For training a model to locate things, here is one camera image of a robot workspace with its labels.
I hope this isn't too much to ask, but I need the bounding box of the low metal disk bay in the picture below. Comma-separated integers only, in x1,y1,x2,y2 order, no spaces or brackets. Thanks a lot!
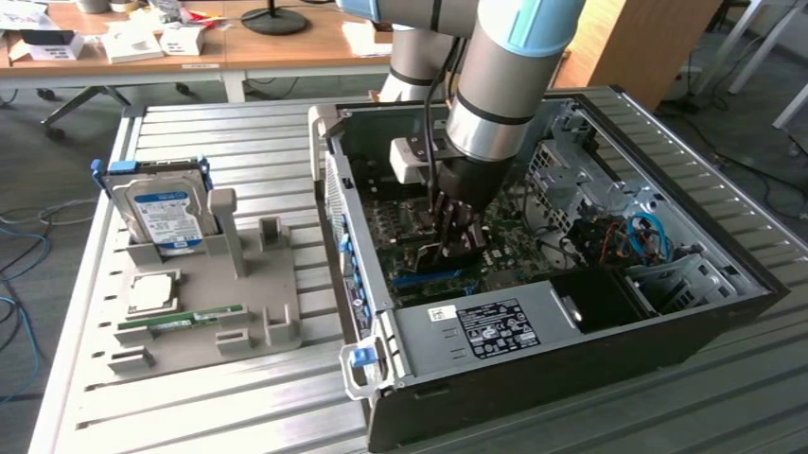
621,253,740,316

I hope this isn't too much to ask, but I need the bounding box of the blue wire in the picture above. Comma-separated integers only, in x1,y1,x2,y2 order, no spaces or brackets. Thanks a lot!
624,211,674,264

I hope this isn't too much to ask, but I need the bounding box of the graphics card with black heatsink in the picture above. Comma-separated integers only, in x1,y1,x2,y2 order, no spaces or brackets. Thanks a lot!
411,238,485,274

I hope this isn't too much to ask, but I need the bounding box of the white open box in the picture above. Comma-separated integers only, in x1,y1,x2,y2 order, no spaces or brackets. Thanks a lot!
100,21,166,65

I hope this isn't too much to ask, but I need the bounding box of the white labelled box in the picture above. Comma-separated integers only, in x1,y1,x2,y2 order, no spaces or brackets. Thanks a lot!
158,23,208,57

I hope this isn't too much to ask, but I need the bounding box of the blue floor cable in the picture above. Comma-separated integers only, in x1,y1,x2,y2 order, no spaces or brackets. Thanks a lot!
0,226,51,404

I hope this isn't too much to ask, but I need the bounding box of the wooden desk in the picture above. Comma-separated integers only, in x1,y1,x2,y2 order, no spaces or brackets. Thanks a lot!
0,0,573,141

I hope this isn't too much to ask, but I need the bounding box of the black open PC case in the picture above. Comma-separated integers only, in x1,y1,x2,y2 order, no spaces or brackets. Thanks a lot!
307,84,792,453

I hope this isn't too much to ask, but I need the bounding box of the black floor cable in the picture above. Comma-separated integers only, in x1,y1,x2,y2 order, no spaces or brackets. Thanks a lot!
654,46,808,218

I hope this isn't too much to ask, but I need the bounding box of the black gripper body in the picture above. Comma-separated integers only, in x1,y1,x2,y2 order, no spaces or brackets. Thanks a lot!
437,157,515,210

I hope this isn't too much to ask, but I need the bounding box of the silver CPU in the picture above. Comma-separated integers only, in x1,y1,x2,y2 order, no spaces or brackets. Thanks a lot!
125,275,183,316

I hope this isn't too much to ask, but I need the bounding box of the hard disk in blue caddy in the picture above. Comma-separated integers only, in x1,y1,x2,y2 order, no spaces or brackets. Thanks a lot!
87,155,214,252

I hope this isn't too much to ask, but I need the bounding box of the grey printed parts rack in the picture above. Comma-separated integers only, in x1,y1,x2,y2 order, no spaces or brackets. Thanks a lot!
105,186,304,377

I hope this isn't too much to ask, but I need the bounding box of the grey floor cable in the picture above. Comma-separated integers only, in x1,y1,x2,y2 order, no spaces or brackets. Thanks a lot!
0,197,100,226

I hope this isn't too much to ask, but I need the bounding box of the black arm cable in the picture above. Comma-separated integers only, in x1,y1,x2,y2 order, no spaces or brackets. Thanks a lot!
422,35,470,201

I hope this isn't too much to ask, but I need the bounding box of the black monitor stand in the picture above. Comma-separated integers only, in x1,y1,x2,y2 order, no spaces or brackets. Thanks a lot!
240,0,311,37

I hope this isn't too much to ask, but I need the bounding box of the CPU socket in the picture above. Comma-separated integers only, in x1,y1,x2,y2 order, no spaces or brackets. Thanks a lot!
401,197,443,234

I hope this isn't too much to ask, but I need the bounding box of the white paper stack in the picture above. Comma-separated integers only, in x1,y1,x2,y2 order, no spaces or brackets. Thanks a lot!
342,21,397,59

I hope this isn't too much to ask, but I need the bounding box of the tall metal disk bay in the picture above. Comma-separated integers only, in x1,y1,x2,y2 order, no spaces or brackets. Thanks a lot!
522,101,658,229

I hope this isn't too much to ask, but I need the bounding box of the grey power supply unit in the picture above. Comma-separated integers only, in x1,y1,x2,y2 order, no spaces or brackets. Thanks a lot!
394,281,586,379

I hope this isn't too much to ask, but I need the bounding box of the white table frame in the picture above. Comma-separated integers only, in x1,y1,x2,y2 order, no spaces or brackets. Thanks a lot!
725,0,808,130

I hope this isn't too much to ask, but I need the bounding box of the red wire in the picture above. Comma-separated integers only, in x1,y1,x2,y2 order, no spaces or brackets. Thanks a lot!
601,220,628,257

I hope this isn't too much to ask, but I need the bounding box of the blue expansion slot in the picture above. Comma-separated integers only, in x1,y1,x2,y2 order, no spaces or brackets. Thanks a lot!
390,268,463,288

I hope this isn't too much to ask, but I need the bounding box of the green motherboard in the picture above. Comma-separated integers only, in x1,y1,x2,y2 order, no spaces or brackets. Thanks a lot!
362,177,589,308

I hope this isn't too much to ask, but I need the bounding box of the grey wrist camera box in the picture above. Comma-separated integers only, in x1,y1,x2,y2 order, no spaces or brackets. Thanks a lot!
387,136,445,184

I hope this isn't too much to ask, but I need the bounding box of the wooden cabinet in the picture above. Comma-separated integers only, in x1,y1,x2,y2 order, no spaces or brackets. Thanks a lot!
552,0,725,113

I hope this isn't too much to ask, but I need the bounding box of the black and white box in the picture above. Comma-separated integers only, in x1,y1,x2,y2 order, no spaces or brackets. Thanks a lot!
17,28,87,61

